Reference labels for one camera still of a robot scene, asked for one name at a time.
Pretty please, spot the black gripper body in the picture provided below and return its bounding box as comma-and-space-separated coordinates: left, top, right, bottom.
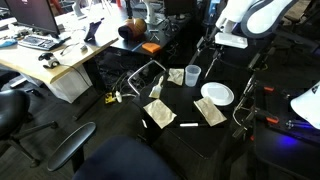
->
199, 25, 224, 56

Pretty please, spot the clear plastic measuring cup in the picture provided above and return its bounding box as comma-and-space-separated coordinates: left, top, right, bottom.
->
184, 64, 202, 88

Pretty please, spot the white round plate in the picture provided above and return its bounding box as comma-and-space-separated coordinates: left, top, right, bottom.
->
200, 81, 235, 107

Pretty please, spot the black side desk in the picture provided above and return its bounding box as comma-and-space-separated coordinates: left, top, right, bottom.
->
109, 13, 201, 58

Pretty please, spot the small crumpled brown paper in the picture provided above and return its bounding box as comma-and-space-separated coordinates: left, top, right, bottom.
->
166, 67, 185, 87

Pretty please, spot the orange sponge block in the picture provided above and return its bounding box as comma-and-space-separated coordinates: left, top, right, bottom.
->
141, 41, 162, 55

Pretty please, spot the long crumpled brown paper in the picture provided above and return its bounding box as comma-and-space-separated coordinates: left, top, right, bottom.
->
193, 96, 228, 127

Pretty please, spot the pale wooden paint brush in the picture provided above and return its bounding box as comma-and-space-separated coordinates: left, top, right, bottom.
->
148, 75, 165, 100

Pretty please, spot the black and white marker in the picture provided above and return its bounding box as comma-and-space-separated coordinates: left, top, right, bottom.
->
179, 122, 200, 128

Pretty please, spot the wide crumpled brown paper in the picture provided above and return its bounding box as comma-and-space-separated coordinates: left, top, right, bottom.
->
142, 98, 178, 130

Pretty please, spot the white power plug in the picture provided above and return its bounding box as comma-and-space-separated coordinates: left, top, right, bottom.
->
114, 90, 124, 104

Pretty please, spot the yellow power strip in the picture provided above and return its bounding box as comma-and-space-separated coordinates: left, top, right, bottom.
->
104, 92, 118, 105

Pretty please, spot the dark tablet stand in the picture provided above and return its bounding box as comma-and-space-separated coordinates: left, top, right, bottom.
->
83, 17, 105, 43

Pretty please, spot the navy blue office chair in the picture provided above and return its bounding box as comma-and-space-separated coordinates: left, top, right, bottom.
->
71, 134, 178, 180

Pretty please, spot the black and white controller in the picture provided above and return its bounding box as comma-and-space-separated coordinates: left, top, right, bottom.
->
37, 52, 61, 70

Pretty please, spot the black computer keyboard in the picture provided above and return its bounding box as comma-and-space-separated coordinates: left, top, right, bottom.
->
17, 34, 65, 52

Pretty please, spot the grey chair armrest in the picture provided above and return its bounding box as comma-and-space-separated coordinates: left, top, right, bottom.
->
46, 121, 98, 173

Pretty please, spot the light wooden desk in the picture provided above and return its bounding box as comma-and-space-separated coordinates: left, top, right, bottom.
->
0, 6, 120, 104

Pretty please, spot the black computer monitor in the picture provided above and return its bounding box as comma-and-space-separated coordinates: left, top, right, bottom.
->
4, 0, 61, 36

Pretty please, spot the small blue object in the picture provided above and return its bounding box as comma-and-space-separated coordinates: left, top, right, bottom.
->
0, 37, 18, 49

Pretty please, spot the black saddle stool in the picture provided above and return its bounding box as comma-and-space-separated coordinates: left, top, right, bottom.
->
0, 88, 58, 168

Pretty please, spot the thin white cable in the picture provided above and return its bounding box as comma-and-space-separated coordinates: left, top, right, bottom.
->
232, 105, 246, 127

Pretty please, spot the orange handled black clamp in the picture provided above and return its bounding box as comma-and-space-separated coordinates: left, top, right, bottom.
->
232, 106, 281, 140
243, 74, 276, 101

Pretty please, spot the chrome tube frame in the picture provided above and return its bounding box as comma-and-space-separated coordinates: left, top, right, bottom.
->
127, 59, 167, 97

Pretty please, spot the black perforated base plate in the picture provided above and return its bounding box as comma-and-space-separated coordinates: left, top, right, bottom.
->
253, 79, 320, 145

